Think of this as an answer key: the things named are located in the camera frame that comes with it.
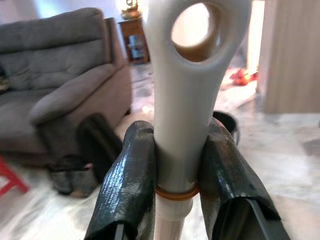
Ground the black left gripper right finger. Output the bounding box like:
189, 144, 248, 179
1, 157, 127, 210
199, 118, 292, 240

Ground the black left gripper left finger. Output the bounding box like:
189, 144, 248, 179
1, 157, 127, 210
83, 120, 158, 240

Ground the white handled broom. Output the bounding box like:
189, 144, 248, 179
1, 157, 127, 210
146, 0, 252, 240

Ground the black floor bag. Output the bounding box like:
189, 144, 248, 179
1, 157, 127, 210
47, 112, 124, 199

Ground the red floor decoration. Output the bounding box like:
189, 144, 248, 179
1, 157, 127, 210
229, 67, 259, 86

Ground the black round bin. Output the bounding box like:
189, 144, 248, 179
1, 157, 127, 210
212, 111, 241, 146

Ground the grey fabric sofa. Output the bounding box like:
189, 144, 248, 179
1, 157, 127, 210
0, 7, 133, 166

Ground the beige wooden cabinet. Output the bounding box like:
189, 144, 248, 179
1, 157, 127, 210
257, 0, 320, 115

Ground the brown wooden side cabinet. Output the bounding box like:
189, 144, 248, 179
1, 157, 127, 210
117, 17, 151, 65

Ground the dark patterned cushion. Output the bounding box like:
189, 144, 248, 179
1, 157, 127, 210
0, 66, 11, 93

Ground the golden ornament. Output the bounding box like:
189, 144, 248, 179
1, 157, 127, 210
121, 0, 141, 20

